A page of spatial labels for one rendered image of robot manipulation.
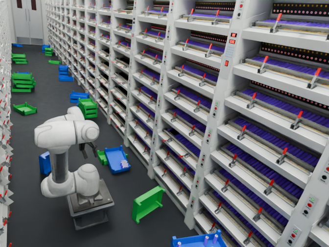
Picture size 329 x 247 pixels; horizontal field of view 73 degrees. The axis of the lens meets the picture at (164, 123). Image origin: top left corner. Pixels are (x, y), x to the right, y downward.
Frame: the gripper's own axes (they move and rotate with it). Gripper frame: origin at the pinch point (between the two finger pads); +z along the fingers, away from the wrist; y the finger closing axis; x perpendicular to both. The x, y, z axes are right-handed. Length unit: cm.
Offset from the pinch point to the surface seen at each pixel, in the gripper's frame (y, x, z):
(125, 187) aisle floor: 16, -36, 47
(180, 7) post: -81, -65, -89
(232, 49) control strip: -120, -29, -41
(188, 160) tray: -62, -40, 28
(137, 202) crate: -22, -10, 47
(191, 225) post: -51, -31, 80
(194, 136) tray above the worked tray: -72, -43, 9
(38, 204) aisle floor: 52, 28, 27
